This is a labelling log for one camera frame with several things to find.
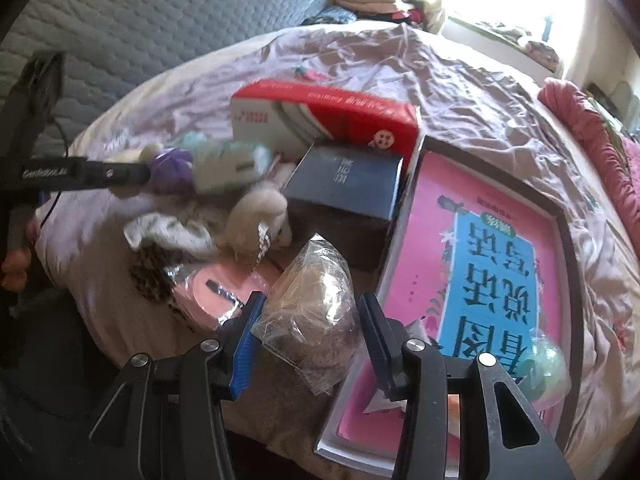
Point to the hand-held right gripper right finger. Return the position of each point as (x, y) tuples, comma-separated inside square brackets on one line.
[(374, 335)]

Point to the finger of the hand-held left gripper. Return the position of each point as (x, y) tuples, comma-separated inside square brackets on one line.
[(117, 175)]

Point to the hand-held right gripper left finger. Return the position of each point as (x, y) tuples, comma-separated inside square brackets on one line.
[(247, 345)]

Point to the purple soft item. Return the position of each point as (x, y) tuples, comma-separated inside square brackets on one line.
[(172, 170)]

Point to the pink packaged item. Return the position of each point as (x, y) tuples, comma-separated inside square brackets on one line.
[(220, 290)]

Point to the clear bag with brown item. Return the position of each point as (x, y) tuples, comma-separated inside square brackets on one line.
[(310, 310)]

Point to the white floral cloth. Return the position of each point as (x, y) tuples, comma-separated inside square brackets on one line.
[(165, 232)]

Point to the leopard print headband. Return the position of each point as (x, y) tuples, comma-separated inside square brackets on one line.
[(147, 272)]

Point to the large green tissue packet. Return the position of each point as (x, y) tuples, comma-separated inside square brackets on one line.
[(225, 167)]

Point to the white plush toy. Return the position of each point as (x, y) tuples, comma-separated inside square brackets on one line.
[(255, 220)]

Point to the grey tray with pink book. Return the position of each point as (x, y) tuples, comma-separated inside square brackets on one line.
[(480, 260)]

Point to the mint green packet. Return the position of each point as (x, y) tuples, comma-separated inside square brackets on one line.
[(542, 367)]

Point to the person's left hand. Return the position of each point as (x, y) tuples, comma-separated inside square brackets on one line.
[(14, 266)]

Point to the dark blue box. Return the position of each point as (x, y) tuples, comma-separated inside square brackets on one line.
[(345, 195)]

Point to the grey quilted headboard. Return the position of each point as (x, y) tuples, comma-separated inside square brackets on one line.
[(150, 20)]

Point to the red and white tissue box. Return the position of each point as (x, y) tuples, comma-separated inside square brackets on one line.
[(320, 115)]

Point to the mauve bed sheet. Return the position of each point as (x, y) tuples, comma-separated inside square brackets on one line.
[(450, 75)]

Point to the pink quilt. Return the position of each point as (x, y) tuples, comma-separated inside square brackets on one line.
[(600, 160)]

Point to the clothes on windowsill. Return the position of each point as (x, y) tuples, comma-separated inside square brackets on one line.
[(530, 45)]

